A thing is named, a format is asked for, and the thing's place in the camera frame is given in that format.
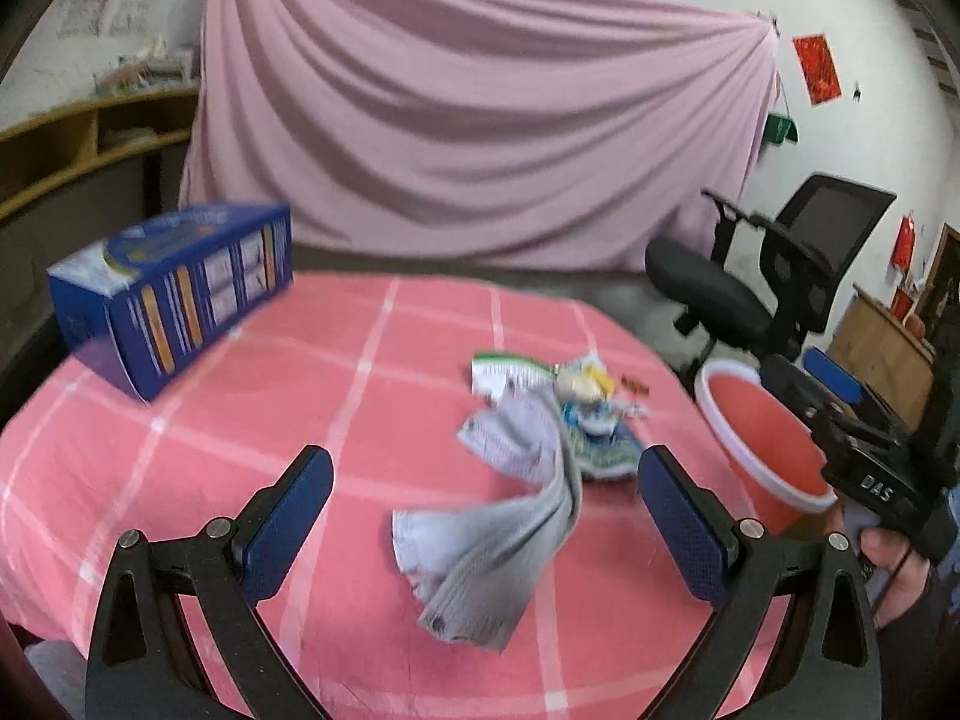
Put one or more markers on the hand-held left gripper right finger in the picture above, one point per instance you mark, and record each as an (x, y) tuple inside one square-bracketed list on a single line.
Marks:
[(682, 525)]

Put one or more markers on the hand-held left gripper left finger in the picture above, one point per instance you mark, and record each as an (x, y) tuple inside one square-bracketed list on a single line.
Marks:
[(289, 525)]

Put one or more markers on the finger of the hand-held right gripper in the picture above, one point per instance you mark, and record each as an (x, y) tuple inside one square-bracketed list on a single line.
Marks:
[(832, 376), (795, 394)]

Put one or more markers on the red basin with white rim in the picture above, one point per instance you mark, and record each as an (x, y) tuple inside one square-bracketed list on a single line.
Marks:
[(757, 435)]

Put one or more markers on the grey sock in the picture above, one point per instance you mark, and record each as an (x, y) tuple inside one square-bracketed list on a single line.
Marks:
[(487, 562)]

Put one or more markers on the person's right forearm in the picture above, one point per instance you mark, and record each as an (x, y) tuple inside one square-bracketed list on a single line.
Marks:
[(926, 645)]

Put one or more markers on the person's right hand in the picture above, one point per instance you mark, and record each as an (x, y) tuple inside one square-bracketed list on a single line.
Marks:
[(900, 574)]

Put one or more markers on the wooden cabinet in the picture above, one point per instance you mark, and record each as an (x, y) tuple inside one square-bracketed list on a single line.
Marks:
[(877, 349)]

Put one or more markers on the red cup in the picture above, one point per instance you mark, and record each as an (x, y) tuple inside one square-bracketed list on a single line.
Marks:
[(900, 304)]

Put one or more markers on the blue snack wrapper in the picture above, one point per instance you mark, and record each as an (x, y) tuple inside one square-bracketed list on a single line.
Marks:
[(600, 454)]

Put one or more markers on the pink checked tablecloth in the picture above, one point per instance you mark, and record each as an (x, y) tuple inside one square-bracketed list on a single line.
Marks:
[(225, 427)]

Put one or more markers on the black office chair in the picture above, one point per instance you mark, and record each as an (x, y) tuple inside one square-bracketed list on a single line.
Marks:
[(705, 292)]

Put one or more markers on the small brown candy wrapper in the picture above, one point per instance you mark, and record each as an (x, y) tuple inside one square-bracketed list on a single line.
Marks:
[(636, 388)]

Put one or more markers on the red hanging ornament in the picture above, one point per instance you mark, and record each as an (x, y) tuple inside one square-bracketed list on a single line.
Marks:
[(904, 241)]

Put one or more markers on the yellow crumpled wrapper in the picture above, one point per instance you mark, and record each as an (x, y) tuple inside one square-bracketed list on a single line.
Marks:
[(589, 382)]

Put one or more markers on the white packet with green edge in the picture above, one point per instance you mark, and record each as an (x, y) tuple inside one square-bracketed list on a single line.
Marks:
[(504, 373)]

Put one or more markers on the green hanging dustpan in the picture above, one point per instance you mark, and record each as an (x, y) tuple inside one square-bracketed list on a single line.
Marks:
[(781, 129)]

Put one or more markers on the blue cardboard box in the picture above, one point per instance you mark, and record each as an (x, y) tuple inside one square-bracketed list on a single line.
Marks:
[(172, 300)]

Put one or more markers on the pink hanging cloth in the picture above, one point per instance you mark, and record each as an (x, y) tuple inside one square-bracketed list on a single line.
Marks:
[(450, 127)]

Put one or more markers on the stack of papers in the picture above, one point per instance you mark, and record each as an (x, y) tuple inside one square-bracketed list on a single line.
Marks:
[(150, 67)]

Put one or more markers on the red wall poster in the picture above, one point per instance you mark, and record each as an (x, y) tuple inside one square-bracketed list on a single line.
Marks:
[(816, 69)]

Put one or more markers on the wooden wall shelf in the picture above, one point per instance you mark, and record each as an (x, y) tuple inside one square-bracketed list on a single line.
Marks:
[(67, 157)]

